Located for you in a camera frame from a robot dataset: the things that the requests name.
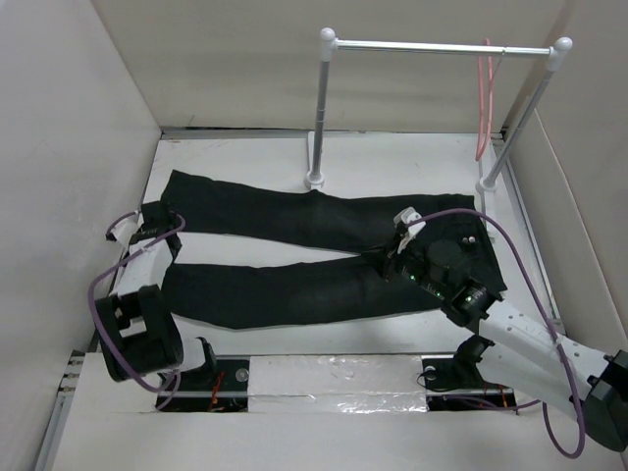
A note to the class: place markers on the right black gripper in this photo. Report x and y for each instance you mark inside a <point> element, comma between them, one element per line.
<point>392,260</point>

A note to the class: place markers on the black trousers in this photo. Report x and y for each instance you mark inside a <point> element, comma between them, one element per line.
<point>340,284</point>

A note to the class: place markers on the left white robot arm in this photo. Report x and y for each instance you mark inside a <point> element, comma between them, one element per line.
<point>142,334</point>

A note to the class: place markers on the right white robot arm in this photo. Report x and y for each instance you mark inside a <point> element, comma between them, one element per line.
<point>510,348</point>

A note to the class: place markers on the pink clothes hanger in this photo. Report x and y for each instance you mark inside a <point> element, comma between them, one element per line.
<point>486,73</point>

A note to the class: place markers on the silver foil covered panel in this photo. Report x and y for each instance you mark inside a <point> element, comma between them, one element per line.
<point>350,384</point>

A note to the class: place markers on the white and silver clothes rack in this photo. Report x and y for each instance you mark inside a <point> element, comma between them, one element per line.
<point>487,184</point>

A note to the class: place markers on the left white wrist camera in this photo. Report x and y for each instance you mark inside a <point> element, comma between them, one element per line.
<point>122,232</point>

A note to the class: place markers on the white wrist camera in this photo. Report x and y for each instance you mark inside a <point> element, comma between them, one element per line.
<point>408,223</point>
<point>122,232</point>

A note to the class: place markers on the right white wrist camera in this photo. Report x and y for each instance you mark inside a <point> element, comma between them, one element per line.
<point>408,223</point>

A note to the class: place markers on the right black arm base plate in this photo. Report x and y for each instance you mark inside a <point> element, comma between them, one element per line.
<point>447,389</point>

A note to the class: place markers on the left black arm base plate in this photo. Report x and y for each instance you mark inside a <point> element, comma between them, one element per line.
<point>223,391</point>

